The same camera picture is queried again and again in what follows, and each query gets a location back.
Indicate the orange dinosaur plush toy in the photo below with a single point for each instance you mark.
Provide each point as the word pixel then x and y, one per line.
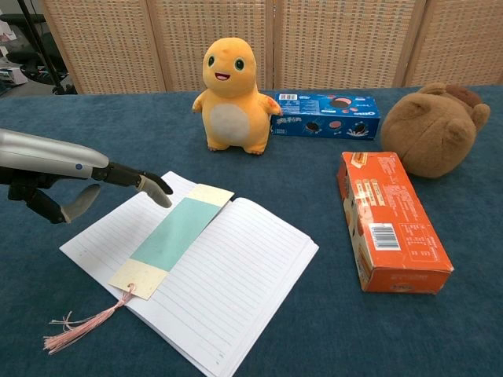
pixel 230 98

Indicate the white box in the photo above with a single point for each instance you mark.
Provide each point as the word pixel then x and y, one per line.
pixel 13 76

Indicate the brown capybara plush toy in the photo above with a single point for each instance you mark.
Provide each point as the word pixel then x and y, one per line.
pixel 432 133

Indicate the orange cracker box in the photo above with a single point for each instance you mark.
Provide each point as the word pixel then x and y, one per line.
pixel 393 220

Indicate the blue cookie box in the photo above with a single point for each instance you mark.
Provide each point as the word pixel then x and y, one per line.
pixel 326 118

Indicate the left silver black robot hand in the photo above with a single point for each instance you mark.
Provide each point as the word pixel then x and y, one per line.
pixel 39 157

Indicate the open white lined notebook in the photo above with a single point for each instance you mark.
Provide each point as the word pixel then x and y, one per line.
pixel 243 267

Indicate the dark blue table cloth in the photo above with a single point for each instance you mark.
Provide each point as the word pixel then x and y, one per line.
pixel 353 334

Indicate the black office chair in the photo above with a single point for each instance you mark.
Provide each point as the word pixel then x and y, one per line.
pixel 23 58

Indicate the black tripod stand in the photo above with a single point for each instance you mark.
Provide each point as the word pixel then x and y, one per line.
pixel 37 39

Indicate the teal cream bookmark pink tassel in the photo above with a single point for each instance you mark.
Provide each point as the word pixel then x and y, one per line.
pixel 177 231

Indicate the woven wooden folding screen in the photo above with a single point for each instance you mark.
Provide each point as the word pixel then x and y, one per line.
pixel 110 39

